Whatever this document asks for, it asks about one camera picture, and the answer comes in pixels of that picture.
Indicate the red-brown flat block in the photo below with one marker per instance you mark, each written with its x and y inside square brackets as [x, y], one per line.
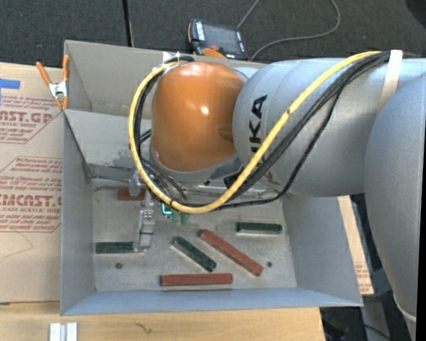
[124, 194]
[196, 279]
[231, 252]

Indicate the brown cardboard board, red print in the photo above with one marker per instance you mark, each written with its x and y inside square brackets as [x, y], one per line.
[20, 256]

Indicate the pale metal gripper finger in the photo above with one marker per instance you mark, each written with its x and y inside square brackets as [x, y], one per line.
[147, 234]
[137, 235]

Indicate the grey metal bin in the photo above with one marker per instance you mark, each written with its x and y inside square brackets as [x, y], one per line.
[78, 230]

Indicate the dark green flat block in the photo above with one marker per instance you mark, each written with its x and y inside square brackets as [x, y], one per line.
[194, 253]
[114, 247]
[259, 228]

